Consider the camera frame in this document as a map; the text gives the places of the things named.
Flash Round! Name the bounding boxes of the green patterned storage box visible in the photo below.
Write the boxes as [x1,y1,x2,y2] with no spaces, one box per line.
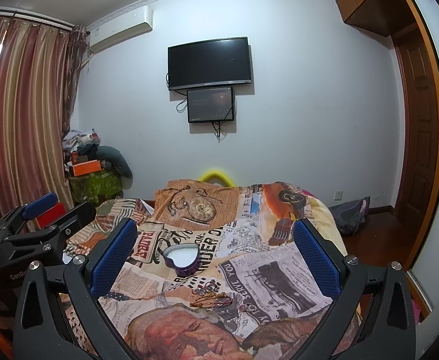
[69,170,123,206]

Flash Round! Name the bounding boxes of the yellow curved object behind bed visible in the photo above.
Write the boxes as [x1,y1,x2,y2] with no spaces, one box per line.
[198,169,236,188]

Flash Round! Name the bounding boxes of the red and gold bracelet pile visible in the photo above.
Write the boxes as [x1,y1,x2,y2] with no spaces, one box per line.
[188,279,236,310]

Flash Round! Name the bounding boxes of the pile of clothes on boxes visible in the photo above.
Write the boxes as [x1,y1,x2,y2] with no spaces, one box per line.
[62,129,101,164]

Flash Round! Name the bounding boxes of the white wall air conditioner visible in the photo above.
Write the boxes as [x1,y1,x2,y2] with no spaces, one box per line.
[89,6,153,54]

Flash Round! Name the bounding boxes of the red gold striped curtain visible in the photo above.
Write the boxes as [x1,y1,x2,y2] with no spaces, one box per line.
[0,17,87,217]

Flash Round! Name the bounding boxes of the white wall power socket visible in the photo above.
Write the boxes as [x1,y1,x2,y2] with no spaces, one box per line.
[333,191,343,201]

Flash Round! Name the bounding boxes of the orange shoe box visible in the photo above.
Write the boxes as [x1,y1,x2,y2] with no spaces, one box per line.
[70,160,101,177]

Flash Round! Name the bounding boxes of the brown wooden door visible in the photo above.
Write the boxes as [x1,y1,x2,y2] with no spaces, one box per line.
[393,24,439,270]

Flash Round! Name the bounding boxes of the printed newspaper pattern bedspread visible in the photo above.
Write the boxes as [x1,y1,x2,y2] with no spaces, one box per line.
[63,180,345,359]

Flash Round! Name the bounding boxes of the wooden overhead cabinet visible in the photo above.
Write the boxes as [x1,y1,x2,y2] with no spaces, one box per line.
[336,0,416,38]

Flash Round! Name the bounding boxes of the large black wall television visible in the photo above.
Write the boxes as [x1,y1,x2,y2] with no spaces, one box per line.
[167,37,253,90]

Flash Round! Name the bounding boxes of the small black wall monitor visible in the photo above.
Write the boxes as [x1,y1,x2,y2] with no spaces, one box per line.
[187,86,235,124]

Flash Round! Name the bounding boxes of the dark bag on floor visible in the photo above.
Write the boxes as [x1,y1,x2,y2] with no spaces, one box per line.
[329,197,370,236]

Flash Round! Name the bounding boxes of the dark grey stuffed cushion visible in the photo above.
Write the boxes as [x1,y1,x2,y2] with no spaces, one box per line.
[96,145,133,179]

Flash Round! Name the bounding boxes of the red box beside bed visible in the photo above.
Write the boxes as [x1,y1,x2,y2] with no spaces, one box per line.
[35,202,66,228]

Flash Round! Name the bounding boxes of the purple heart-shaped jewelry box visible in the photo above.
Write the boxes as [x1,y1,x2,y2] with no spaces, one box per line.
[161,243,201,278]

